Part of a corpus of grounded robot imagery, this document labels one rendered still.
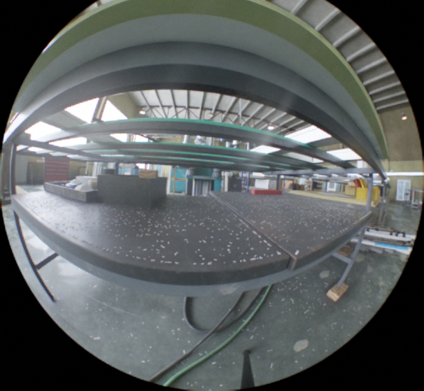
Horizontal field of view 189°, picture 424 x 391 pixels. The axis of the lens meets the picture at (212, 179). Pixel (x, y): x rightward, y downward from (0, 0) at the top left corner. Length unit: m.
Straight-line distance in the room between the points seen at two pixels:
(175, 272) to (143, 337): 0.63
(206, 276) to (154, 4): 0.31
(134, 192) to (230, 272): 0.37
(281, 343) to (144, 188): 0.90
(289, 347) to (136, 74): 0.93
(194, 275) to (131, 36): 0.30
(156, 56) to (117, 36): 0.08
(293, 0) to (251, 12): 8.07
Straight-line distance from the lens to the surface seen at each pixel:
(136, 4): 0.18
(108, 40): 0.22
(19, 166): 6.99
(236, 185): 5.11
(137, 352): 0.75
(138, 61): 0.16
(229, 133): 0.37
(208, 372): 0.71
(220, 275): 0.18
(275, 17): 0.17
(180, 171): 5.06
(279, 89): 0.16
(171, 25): 0.18
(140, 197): 0.44
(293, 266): 0.24
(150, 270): 0.18
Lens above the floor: 0.71
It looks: 1 degrees down
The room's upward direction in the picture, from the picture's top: 4 degrees clockwise
